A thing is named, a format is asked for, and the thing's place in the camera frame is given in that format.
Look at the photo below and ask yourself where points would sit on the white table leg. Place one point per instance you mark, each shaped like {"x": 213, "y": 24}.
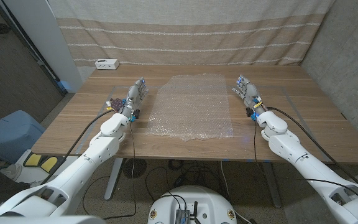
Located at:
{"x": 113, "y": 180}
{"x": 272, "y": 186}

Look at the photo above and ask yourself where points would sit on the white robot head housing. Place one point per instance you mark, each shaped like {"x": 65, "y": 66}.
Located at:
{"x": 42, "y": 220}

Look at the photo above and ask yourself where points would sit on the blue plastic bin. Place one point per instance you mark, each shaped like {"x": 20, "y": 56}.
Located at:
{"x": 9, "y": 133}

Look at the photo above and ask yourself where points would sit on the yellow foam pad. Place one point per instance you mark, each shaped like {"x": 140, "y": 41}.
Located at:
{"x": 49, "y": 164}
{"x": 33, "y": 159}

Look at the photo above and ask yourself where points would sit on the beige striped backdrop curtain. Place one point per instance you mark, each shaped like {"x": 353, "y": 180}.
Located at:
{"x": 191, "y": 31}

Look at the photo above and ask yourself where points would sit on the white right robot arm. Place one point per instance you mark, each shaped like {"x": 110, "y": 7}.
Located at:
{"x": 291, "y": 149}

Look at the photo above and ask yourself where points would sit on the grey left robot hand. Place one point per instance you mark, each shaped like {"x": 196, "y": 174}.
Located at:
{"x": 134, "y": 95}

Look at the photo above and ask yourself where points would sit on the black round floor fan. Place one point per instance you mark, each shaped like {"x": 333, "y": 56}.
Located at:
{"x": 135, "y": 168}

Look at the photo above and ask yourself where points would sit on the white robot torso base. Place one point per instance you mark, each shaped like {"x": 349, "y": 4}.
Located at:
{"x": 204, "y": 199}

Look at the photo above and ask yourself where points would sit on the grey electronics box with antenna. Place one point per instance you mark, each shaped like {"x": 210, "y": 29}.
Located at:
{"x": 182, "y": 216}

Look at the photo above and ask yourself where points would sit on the purple toy grapes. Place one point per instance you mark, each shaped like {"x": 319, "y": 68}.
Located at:
{"x": 116, "y": 104}

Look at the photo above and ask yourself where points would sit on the clear bubble wrap sheet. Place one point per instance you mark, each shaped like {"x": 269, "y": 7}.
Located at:
{"x": 191, "y": 105}

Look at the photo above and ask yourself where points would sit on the white power strip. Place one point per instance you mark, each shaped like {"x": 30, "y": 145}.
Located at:
{"x": 107, "y": 64}

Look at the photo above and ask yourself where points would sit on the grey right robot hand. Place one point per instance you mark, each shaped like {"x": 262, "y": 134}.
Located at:
{"x": 250, "y": 91}

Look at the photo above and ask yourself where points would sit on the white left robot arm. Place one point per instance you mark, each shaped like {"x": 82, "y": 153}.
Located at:
{"x": 82, "y": 165}

